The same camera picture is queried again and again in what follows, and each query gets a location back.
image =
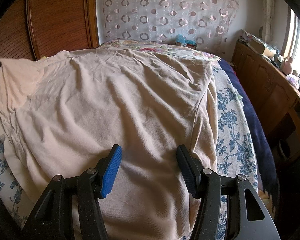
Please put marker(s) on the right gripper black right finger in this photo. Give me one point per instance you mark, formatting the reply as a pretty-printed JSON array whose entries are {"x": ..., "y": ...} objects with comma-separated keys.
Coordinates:
[{"x": 247, "y": 216}]

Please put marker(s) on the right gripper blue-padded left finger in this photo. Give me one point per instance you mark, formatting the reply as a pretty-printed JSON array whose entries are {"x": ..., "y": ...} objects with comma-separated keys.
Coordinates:
[{"x": 51, "y": 217}]

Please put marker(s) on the beige t-shirt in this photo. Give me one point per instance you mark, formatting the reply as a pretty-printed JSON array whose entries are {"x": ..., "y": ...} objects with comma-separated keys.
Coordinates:
[{"x": 60, "y": 115}]

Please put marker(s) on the blue floral white bedsheet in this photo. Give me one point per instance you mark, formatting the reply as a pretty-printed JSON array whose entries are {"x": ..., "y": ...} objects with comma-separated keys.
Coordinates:
[{"x": 235, "y": 154}]

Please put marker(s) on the navy blue blanket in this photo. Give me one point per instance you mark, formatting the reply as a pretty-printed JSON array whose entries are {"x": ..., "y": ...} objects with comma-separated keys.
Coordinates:
[{"x": 264, "y": 156}]

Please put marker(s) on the wooden louvered wardrobe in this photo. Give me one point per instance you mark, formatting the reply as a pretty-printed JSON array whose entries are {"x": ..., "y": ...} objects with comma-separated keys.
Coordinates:
[{"x": 31, "y": 29}]

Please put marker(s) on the long wooden sideboard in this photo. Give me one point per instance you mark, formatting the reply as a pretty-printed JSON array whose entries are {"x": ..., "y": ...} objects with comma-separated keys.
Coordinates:
[{"x": 275, "y": 101}]

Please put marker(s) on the floral pink quilt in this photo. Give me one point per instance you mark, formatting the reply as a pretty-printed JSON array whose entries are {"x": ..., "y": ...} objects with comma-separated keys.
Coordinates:
[{"x": 160, "y": 48}]

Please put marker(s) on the lavender cloth bundle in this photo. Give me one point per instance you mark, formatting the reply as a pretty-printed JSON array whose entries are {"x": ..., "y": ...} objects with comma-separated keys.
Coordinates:
[{"x": 293, "y": 80}]

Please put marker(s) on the pink ceramic bottle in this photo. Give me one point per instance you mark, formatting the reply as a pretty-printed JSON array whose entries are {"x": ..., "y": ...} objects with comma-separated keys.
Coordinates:
[{"x": 287, "y": 65}]

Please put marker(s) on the box with blue cloth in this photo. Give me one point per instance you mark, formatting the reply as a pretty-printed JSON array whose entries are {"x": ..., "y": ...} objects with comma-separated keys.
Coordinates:
[{"x": 181, "y": 40}]

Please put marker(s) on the cardboard box on sideboard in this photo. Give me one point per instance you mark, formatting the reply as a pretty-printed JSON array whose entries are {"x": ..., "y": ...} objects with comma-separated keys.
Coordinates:
[{"x": 260, "y": 48}]

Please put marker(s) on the sheer circle-pattern curtain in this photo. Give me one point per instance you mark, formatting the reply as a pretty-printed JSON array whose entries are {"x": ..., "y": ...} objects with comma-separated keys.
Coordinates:
[{"x": 206, "y": 22}]

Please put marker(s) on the tied window drape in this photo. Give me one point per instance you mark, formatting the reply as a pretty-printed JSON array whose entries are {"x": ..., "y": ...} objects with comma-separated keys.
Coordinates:
[{"x": 268, "y": 13}]

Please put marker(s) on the window with brown frame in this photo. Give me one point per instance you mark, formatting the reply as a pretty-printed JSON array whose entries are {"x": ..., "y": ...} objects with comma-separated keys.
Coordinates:
[{"x": 291, "y": 44}]

